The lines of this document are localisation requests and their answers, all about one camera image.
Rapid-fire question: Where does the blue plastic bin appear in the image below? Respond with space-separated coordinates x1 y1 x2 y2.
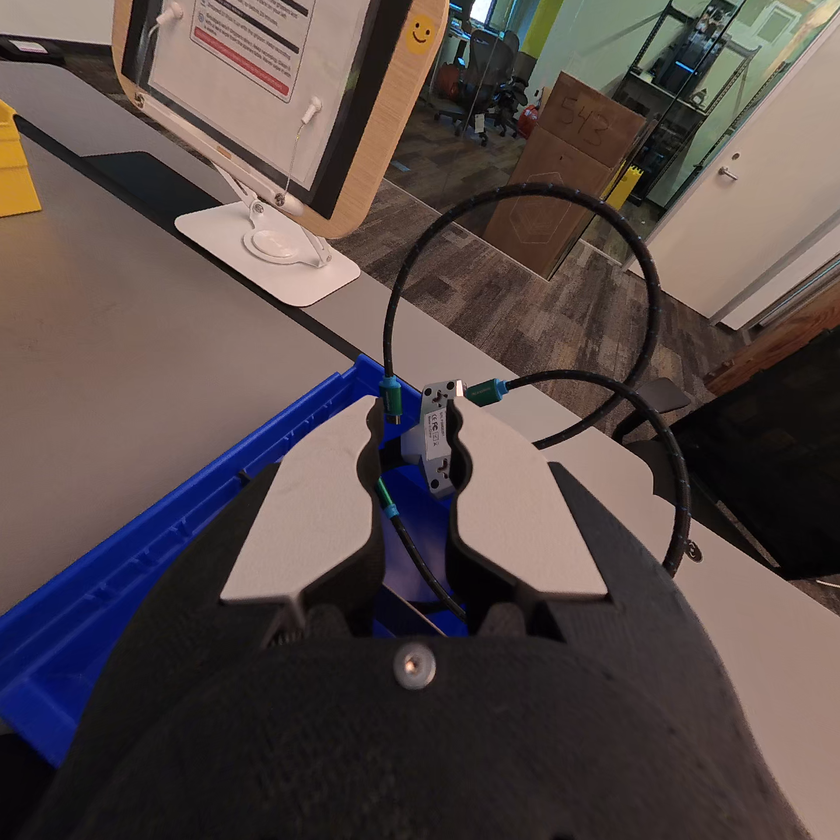
0 354 470 769

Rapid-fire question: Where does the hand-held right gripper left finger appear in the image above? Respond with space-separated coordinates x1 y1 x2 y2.
220 395 387 634

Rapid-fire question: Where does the yellow plastic bin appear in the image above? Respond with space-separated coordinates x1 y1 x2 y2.
0 98 44 217

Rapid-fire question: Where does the brown cardboard box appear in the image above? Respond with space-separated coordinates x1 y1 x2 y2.
482 71 665 280

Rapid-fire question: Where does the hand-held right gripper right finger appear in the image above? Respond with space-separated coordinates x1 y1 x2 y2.
445 395 610 634

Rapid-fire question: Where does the silver hdmi splitter box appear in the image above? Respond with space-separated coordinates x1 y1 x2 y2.
400 384 462 497

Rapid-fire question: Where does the metal shelving rack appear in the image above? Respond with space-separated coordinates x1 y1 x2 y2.
617 0 765 175

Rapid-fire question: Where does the black mesh office chair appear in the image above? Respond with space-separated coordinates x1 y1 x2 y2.
433 28 529 147

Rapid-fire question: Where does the white door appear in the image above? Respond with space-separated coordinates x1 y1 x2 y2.
626 26 840 329

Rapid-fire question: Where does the wooden instruction board on stand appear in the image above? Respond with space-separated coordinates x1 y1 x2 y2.
112 0 450 308

